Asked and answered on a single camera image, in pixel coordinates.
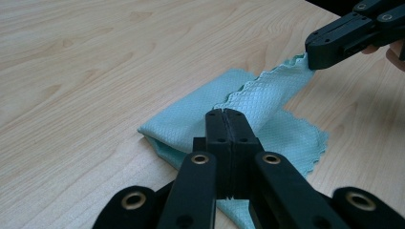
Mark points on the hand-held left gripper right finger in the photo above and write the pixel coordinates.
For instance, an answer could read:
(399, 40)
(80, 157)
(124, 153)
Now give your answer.
(243, 136)

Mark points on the teal cloth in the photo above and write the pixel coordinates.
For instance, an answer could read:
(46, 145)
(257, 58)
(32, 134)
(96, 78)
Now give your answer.
(191, 111)

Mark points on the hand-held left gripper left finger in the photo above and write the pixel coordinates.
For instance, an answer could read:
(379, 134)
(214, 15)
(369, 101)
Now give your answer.
(218, 133)

